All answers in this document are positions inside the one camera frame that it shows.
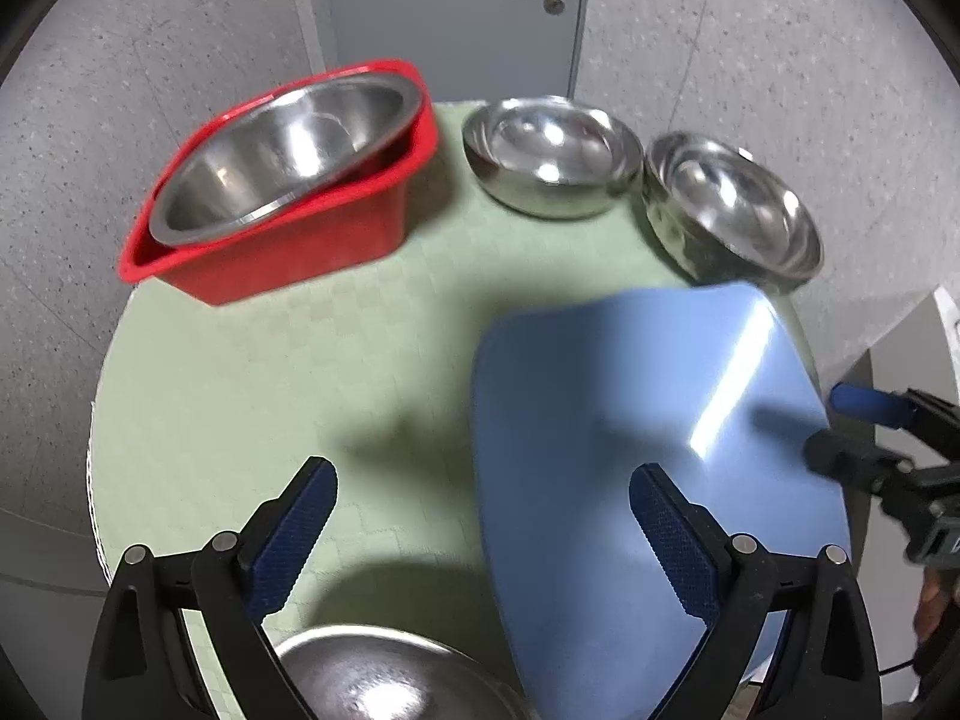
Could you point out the grey door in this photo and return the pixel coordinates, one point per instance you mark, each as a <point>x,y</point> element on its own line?
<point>450,22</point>

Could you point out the green checkered table cover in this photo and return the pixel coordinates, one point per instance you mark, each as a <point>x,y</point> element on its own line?
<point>300,390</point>

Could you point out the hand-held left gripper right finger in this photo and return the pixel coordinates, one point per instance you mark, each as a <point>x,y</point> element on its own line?
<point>675,540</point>

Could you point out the person's right hand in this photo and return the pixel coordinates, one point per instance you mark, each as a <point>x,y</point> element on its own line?
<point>934,600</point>

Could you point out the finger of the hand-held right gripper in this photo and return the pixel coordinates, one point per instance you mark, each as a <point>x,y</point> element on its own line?
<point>844,454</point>
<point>862,401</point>

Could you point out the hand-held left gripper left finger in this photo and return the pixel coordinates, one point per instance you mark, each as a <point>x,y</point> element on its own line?
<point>289,540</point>

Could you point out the red plastic basin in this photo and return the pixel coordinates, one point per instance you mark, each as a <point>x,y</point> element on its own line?
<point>300,247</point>

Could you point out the large steel bowl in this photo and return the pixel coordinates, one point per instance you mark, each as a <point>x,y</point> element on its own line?
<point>277,157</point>

